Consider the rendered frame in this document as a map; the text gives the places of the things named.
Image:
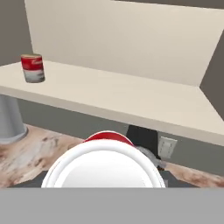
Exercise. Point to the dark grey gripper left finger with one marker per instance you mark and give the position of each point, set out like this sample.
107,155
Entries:
35,180

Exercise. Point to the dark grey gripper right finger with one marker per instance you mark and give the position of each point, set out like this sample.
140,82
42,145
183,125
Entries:
178,181

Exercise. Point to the red and white food can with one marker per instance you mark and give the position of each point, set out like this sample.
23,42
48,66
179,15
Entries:
32,68

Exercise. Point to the beige open cabinet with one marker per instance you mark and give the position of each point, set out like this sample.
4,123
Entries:
122,58

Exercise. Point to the grey lumpy object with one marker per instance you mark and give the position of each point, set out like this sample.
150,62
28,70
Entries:
153,159

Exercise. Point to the black box-shaped object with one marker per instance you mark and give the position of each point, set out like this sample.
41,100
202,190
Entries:
143,138

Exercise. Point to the grey cylindrical container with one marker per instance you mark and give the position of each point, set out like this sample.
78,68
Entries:
10,122

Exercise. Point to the white wall socket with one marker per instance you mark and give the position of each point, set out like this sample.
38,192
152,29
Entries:
167,147

